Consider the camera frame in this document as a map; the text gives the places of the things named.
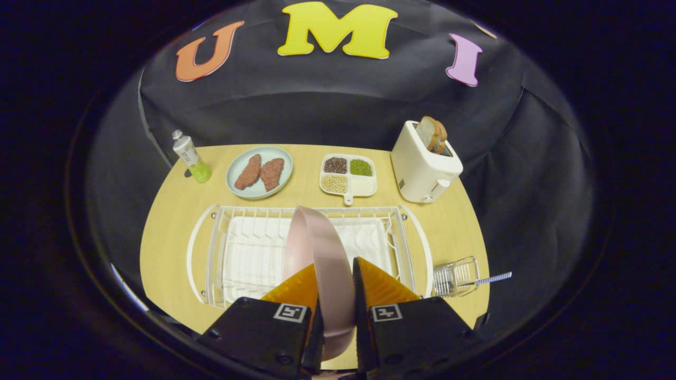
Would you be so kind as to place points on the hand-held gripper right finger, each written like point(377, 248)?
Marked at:
point(417, 338)

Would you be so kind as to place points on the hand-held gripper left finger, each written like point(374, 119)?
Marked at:
point(259, 338)

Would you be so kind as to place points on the pink plate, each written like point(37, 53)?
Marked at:
point(327, 264)

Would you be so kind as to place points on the pale green plate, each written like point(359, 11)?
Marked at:
point(259, 195)

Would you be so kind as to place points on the white ribbed drain mat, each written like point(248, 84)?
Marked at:
point(253, 264)

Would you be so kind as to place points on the white divided tray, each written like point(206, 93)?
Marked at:
point(364, 186)

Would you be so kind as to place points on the brown meat patty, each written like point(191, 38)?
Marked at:
point(248, 172)
point(272, 174)

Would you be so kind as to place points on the white toaster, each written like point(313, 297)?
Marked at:
point(420, 169)

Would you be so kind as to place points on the pile of yellow beans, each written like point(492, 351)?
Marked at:
point(334, 183)

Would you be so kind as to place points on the pile of green beans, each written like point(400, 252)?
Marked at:
point(360, 167)

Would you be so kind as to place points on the pile of dark beans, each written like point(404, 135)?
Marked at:
point(335, 165)

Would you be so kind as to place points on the green liquid bottle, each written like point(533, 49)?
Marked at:
point(189, 155)

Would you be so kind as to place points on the black backdrop cloth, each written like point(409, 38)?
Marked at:
point(327, 111)

